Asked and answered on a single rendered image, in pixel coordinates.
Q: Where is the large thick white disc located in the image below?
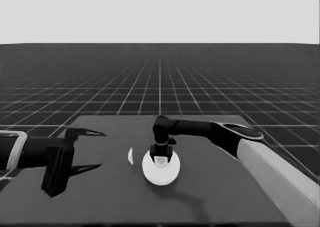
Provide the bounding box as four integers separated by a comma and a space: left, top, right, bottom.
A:
141, 149, 181, 187

